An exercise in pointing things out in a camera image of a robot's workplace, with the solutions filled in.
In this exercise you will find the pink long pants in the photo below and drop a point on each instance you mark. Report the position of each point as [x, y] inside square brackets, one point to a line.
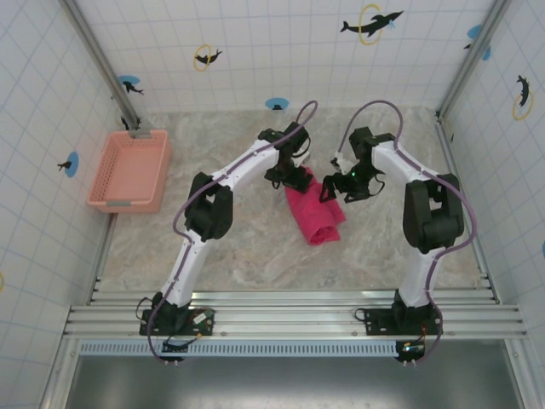
[317, 213]

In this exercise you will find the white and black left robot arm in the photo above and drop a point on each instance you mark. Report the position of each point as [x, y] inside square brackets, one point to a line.
[208, 209]

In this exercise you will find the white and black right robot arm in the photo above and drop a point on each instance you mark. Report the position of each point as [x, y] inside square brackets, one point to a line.
[430, 221]

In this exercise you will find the pink plastic basket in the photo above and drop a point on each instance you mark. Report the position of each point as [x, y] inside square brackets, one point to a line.
[127, 170]

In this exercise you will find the small green circuit board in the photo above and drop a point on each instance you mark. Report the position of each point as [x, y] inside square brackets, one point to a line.
[412, 348]
[203, 320]

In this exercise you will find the blue oval shark sticker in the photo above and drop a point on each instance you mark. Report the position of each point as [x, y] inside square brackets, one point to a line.
[130, 84]

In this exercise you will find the blue oval black fish sticker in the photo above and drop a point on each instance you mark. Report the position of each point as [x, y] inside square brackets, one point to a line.
[71, 164]

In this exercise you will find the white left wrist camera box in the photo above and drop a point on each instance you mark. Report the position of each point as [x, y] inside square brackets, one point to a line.
[300, 159]

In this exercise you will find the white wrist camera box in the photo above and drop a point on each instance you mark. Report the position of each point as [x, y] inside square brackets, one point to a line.
[340, 162]
[300, 159]

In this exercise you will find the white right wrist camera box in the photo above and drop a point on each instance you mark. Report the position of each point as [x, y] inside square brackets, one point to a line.
[340, 162]

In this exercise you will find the blue oval wall sticker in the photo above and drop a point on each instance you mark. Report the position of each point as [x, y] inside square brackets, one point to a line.
[277, 104]

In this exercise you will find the aluminium side rail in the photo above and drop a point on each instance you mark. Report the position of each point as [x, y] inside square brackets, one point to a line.
[102, 260]
[468, 204]

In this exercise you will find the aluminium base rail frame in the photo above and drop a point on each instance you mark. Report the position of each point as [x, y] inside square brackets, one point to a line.
[289, 317]

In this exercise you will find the aluminium corner post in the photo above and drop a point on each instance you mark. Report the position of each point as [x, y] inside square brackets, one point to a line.
[102, 64]
[472, 59]

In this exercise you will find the blue sticker behind post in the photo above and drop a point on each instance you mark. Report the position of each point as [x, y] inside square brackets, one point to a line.
[474, 32]

